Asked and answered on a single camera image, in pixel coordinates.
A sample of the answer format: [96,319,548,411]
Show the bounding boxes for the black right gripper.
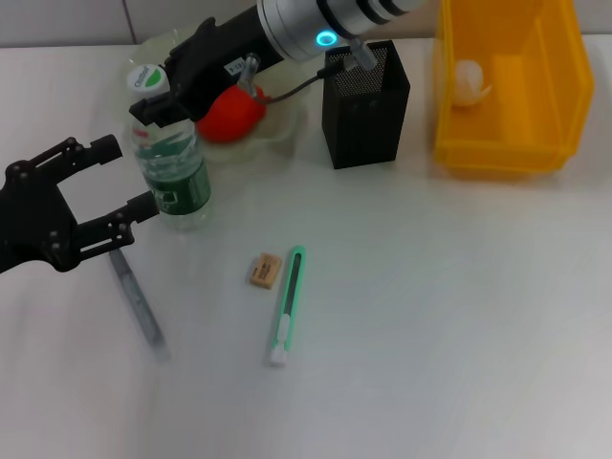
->
[128,4,284,129]

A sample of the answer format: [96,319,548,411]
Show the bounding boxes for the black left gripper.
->
[0,135,162,274]

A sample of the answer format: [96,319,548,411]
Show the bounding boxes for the clear green-label water bottle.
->
[125,64,213,233]

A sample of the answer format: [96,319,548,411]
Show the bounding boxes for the orange fruit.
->
[195,83,269,144]

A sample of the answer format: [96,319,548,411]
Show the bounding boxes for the tan eraser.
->
[248,251,284,290]

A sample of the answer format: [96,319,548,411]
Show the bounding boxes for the green utility knife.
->
[263,244,308,368]

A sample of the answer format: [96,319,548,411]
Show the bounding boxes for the white paper ball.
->
[451,58,493,107]

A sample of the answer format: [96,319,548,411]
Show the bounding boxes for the pale green glass fruit bowl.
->
[114,28,310,164]

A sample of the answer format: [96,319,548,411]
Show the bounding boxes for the grey marker pen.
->
[108,248,172,363]

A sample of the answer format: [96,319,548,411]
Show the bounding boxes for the black mesh pen holder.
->
[320,40,411,170]

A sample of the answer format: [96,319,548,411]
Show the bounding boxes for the yellow plastic bin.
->
[432,0,596,179]

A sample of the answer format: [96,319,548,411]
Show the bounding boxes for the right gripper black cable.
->
[237,37,379,104]

